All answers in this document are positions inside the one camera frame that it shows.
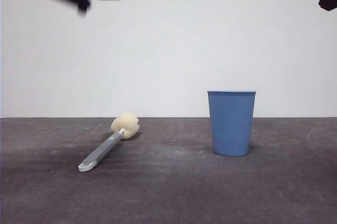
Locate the grey handled sponge cup brush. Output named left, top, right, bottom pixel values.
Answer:
left=77, top=112, right=140, bottom=173

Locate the blue ribbed plastic cup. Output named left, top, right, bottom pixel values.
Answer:
left=207, top=90, right=257, bottom=158

